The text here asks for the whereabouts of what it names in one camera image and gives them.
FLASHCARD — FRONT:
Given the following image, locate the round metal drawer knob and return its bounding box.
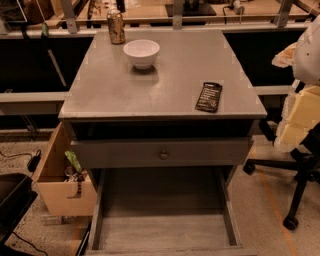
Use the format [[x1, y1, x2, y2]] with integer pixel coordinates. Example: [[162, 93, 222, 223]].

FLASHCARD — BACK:
[[159, 151, 169, 160]]

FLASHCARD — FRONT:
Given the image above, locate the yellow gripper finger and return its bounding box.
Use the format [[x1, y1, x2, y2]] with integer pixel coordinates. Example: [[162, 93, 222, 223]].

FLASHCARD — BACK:
[[272, 43, 296, 68], [274, 86, 320, 149]]

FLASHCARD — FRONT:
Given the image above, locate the black rxbar chocolate wrapper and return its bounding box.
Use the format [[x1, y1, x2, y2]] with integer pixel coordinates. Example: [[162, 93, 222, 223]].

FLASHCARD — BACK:
[[195, 82, 223, 113]]

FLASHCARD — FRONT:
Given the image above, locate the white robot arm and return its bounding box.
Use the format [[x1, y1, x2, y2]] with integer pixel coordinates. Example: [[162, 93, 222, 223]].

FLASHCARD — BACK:
[[272, 16, 320, 152]]

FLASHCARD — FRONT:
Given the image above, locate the closed grey top drawer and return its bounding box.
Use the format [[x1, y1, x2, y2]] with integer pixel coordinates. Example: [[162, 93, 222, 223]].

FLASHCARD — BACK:
[[71, 137, 252, 169]]

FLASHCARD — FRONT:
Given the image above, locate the grey metal rail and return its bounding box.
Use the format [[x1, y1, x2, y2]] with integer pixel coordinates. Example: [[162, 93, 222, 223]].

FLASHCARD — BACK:
[[0, 92, 68, 116]]

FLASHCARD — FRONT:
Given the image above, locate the white ceramic bowl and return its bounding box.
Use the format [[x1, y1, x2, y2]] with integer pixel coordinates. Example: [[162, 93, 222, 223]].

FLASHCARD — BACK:
[[123, 39, 160, 69]]

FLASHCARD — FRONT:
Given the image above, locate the black power adapter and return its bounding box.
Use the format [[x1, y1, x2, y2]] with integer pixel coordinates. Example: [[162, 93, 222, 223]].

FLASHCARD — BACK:
[[27, 150, 41, 172]]

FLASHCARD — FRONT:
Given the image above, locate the open grey middle drawer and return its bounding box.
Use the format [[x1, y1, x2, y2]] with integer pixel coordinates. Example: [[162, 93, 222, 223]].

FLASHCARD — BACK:
[[86, 167, 257, 256]]

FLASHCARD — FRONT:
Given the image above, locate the black office chair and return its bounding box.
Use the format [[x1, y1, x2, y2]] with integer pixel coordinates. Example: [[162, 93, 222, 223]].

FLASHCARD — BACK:
[[242, 116, 320, 232]]

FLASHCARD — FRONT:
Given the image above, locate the grey wooden drawer cabinet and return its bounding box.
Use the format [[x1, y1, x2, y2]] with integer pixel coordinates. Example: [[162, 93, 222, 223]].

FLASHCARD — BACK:
[[59, 29, 266, 192]]

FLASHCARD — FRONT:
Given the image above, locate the light wooden box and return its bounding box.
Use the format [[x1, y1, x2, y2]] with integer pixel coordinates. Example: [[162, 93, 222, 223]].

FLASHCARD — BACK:
[[34, 123, 97, 216]]

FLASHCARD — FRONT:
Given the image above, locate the green packet in box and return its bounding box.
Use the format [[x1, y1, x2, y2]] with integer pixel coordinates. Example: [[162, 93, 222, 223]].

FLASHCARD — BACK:
[[65, 150, 82, 174]]

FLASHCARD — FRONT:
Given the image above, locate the black bin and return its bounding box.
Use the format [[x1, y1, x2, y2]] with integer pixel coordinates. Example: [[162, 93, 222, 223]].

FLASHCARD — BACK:
[[0, 173, 37, 244]]

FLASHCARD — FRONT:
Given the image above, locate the gold soda can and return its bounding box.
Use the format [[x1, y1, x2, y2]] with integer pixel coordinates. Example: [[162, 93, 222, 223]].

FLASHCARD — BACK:
[[107, 9, 125, 45]]

